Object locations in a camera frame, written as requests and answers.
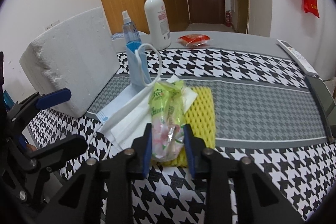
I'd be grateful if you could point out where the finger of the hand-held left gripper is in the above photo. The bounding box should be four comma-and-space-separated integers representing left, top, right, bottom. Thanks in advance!
6, 88, 72, 123
9, 134, 89, 172

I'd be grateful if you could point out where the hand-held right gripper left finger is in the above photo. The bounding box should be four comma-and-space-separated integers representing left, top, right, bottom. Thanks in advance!
37, 124, 153, 224

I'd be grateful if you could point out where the white remote control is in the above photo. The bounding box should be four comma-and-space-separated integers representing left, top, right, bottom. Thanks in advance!
277, 40, 318, 76

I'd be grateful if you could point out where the green tissue packet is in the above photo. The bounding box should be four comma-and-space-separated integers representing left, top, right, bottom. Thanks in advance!
149, 80, 188, 161

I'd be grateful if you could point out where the yellow foam net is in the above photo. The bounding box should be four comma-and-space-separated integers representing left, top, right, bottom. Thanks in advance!
168, 86, 216, 167

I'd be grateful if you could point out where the houndstooth tablecloth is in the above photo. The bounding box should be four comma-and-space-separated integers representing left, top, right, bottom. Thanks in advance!
28, 30, 336, 224

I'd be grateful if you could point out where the red snack packet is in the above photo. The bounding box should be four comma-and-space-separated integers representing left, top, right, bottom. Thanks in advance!
177, 33, 210, 47

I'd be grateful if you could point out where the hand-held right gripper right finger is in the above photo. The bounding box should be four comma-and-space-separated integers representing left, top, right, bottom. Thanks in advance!
183, 124, 306, 224

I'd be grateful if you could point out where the white foam box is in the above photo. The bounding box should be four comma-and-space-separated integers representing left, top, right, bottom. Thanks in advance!
19, 7, 118, 117

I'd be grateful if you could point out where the white pump bottle red cap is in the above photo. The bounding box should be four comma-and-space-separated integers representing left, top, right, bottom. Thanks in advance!
136, 0, 172, 50

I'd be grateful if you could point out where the blue spray bottle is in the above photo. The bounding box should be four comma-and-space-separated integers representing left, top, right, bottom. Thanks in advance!
121, 10, 143, 47

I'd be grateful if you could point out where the blue plastic bottle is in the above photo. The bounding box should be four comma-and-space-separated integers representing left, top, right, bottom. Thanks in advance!
3, 90, 12, 109

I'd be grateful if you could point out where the red plastic bag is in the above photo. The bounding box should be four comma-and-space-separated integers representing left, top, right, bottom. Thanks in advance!
302, 0, 320, 18

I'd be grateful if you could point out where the black smartphone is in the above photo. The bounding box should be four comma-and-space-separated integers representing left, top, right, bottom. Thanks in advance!
306, 75, 336, 139

